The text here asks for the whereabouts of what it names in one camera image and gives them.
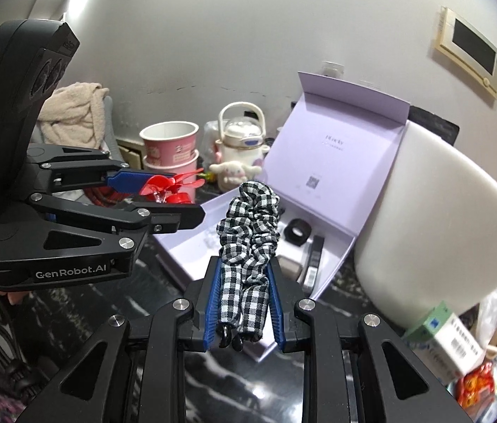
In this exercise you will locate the clear plastic bag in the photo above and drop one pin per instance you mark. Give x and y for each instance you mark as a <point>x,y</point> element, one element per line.
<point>212,139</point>

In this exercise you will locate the black cosmetic box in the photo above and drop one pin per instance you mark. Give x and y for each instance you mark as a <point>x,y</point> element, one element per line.
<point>314,264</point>

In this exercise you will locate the white kettle-shaped bottle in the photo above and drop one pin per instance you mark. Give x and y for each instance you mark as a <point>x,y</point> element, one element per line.
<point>241,139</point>

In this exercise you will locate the white puppy figure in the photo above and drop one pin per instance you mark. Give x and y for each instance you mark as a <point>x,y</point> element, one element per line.
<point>230,176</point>

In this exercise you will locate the white foam board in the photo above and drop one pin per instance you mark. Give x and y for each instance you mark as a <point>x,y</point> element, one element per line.
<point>429,229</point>

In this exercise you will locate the red mini fan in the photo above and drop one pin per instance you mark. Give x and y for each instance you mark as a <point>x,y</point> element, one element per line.
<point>156,185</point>

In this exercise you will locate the beige wooden frame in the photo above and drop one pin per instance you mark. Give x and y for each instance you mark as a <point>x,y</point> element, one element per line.
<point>129,153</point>

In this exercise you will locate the blue white medicine box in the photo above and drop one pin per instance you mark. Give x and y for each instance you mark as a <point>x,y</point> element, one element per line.
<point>444,368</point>

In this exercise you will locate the beige towel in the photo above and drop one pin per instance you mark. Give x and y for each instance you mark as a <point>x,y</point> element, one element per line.
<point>72,114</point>

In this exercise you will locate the clear plastic cup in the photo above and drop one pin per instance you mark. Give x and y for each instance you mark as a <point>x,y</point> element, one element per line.
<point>333,69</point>

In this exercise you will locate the cream picture frame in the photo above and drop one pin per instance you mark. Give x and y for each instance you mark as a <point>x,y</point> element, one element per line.
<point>470,50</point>

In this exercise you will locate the grey chair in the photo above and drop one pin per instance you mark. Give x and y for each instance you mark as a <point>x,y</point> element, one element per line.
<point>112,127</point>

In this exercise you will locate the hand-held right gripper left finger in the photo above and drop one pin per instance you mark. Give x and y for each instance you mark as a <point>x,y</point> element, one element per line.
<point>212,310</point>

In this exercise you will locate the green white medicine box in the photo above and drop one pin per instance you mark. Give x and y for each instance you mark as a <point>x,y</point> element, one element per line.
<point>437,321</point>

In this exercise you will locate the small taupe case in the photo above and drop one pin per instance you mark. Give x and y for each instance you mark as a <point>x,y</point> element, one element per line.
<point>289,268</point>

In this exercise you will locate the black white gingham scrunchie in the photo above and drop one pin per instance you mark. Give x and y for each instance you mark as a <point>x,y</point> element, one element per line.
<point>248,238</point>

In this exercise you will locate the lavender gift box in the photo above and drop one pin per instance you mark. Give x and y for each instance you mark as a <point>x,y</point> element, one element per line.
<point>332,163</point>

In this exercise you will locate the red plaid scarf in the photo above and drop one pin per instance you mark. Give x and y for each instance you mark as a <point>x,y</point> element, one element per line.
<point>98,197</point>

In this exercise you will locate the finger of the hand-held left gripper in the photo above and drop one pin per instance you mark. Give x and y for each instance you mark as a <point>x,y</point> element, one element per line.
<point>173,218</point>
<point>125,180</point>

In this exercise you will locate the red snack packet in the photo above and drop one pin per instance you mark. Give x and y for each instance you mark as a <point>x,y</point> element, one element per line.
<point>477,385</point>

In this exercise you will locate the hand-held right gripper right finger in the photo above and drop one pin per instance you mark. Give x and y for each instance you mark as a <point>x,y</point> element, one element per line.
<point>277,315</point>

